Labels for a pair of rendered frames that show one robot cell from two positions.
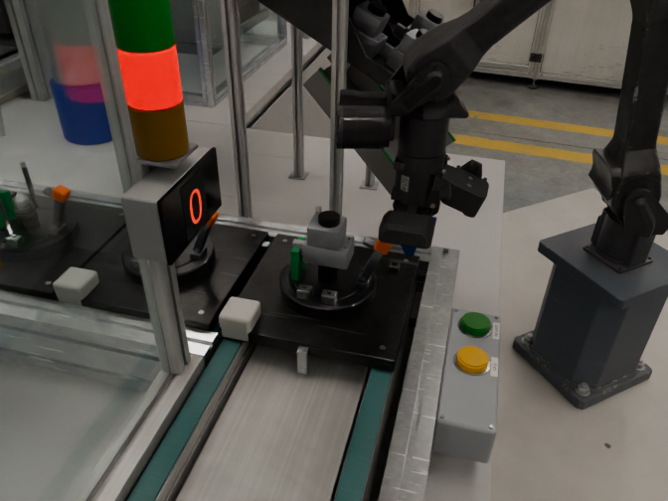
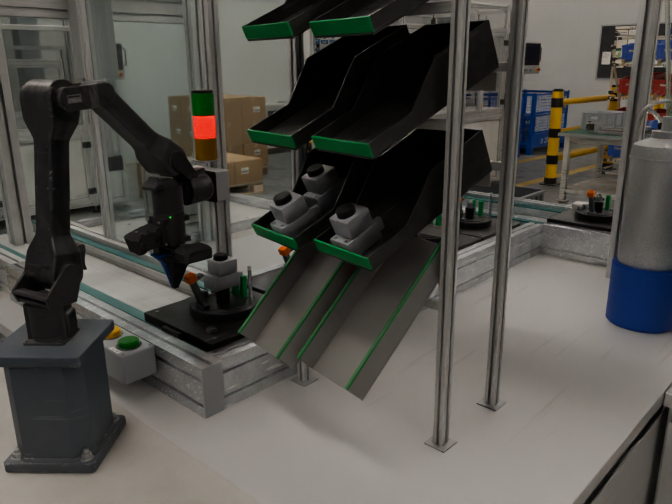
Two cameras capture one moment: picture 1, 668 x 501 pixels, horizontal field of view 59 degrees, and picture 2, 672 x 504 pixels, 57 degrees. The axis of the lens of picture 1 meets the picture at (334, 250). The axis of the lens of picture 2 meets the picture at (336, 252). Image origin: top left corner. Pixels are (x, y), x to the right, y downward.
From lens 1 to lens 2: 176 cm
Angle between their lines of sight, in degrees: 102
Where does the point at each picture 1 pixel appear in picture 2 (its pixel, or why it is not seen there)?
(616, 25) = not seen: outside the picture
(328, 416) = not seen: hidden behind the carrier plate
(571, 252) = (85, 323)
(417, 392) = (121, 317)
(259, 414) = not seen: hidden behind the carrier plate
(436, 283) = (181, 347)
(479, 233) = (272, 481)
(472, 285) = (204, 436)
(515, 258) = (206, 484)
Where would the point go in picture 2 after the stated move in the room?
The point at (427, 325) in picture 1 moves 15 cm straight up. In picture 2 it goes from (154, 332) to (146, 261)
